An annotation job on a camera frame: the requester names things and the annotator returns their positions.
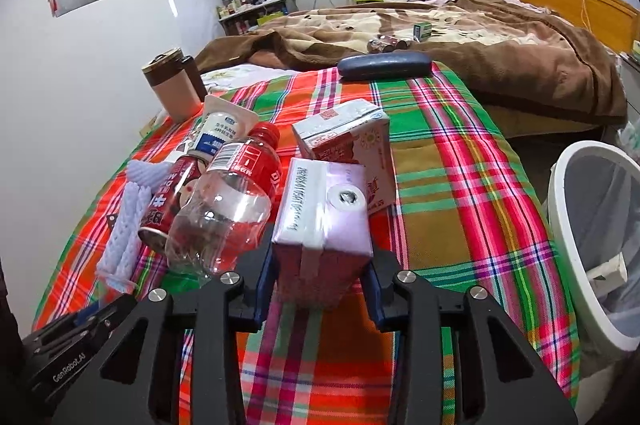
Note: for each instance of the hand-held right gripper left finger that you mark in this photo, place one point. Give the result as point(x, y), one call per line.
point(264, 287)

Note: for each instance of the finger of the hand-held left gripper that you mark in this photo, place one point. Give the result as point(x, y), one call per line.
point(107, 309)

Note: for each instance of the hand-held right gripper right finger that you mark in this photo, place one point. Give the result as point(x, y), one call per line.
point(375, 300)

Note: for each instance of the white foam fruit net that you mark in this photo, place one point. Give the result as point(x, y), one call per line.
point(122, 240)

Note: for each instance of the pale purple milk carton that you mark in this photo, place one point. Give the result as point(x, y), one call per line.
point(320, 215)

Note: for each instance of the white squeeze tube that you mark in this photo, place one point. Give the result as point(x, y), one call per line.
point(225, 120)

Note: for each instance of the white trash bin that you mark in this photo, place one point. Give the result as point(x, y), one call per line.
point(565, 215)

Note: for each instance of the clear bottle with red label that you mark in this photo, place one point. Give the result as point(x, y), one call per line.
point(225, 205)

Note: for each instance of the colourful plaid cloth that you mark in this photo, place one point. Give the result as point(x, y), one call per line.
point(450, 205)

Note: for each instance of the red drink can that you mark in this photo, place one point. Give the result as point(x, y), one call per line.
point(167, 200)

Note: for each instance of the red and white milk carton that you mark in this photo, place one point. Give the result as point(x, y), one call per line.
point(345, 130)

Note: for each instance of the pink mug with brown lid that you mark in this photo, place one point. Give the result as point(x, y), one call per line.
point(167, 95)

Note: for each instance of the white crumpled carton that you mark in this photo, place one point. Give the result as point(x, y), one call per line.
point(607, 275)

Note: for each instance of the dark blue glasses case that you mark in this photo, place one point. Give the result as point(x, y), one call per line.
point(385, 66)

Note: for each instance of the crumpled shiny wrapper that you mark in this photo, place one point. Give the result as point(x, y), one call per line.
point(387, 44)

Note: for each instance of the small green box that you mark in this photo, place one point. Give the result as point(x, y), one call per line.
point(422, 31)

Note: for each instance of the brown plush blanket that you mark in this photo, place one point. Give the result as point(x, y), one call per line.
point(525, 70)

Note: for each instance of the cluttered shelf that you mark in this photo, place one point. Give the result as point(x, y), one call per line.
point(255, 12)

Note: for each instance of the clear plastic bag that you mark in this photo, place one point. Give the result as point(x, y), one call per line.
point(630, 132)

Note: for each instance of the wooden headboard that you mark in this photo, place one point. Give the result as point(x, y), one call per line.
point(575, 0)

